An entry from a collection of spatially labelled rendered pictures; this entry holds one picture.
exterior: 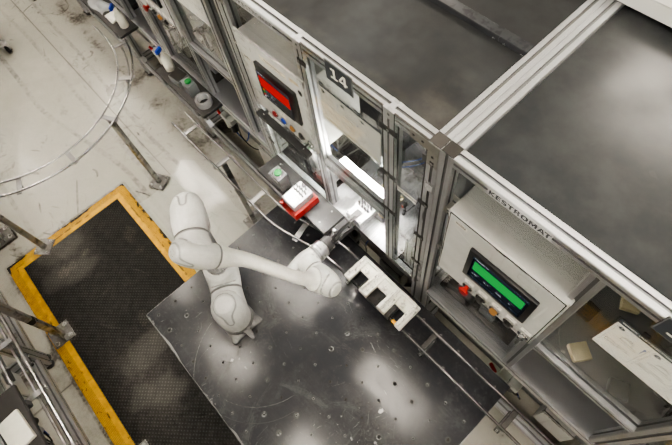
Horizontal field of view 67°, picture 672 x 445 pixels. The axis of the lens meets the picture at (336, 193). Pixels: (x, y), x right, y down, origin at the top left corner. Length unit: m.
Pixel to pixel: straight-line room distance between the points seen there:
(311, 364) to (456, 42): 1.63
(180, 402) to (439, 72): 2.55
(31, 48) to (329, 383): 4.29
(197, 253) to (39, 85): 3.55
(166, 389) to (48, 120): 2.57
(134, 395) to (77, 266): 1.04
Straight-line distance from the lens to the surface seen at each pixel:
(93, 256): 3.99
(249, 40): 2.02
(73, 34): 5.55
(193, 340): 2.74
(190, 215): 2.00
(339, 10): 1.79
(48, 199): 4.44
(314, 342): 2.58
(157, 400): 3.47
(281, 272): 2.10
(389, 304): 2.40
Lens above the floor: 3.18
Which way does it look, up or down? 61 degrees down
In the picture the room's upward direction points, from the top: 11 degrees counter-clockwise
